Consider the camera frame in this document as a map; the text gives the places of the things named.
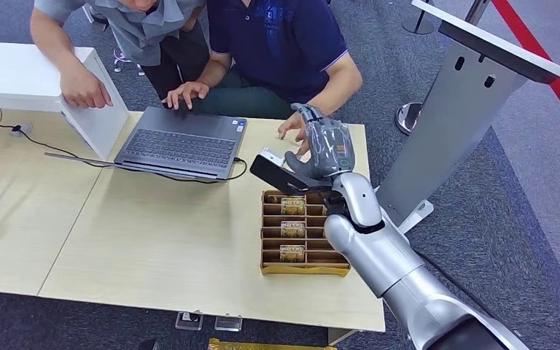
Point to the person's right hand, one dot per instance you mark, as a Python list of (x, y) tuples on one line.
[(186, 94), (84, 89)]

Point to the person's left hand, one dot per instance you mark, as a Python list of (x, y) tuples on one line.
[(293, 131)]

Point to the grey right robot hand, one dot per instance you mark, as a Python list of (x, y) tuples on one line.
[(330, 145)]

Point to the person's left forearm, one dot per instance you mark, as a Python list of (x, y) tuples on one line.
[(340, 92)]

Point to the person's right forearm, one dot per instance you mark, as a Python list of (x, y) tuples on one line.
[(215, 70), (50, 43)]

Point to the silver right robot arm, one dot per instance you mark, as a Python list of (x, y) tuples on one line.
[(381, 251)]

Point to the autumn tree hotel card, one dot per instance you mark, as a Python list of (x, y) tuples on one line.
[(293, 229), (325, 210), (292, 252), (293, 206)]

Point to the person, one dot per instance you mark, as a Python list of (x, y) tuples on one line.
[(280, 43), (149, 34)]

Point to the wooden card rack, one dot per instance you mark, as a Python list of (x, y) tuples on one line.
[(304, 269)]

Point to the chair base with casters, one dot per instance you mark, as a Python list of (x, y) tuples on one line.
[(125, 59)]

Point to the grey laptop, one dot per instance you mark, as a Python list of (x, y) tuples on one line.
[(178, 145)]

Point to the white box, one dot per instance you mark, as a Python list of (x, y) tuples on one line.
[(19, 72)]

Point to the grey lectern stand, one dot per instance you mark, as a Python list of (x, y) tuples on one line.
[(454, 121)]

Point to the yellow wooden box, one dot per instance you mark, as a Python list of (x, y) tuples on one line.
[(270, 345)]

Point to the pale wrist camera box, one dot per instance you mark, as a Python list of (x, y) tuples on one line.
[(270, 157)]

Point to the clear acrylic bracket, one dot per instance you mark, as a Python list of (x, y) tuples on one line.
[(189, 320), (228, 322)]

